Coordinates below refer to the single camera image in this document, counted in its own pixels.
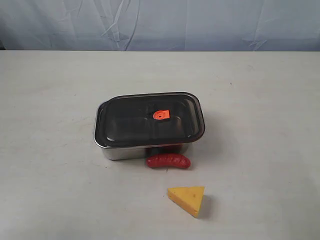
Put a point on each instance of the dark transparent box lid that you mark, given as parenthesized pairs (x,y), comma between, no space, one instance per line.
(140,120)

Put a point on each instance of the red toy sausage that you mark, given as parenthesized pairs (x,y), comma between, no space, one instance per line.
(168,160)

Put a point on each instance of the yellow toy cheese wedge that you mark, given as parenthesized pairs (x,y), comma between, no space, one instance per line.
(188,198)

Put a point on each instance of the stainless steel lunch box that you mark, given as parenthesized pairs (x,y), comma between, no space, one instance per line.
(125,152)

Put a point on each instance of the blue-grey backdrop curtain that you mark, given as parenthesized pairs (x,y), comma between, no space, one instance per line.
(160,25)

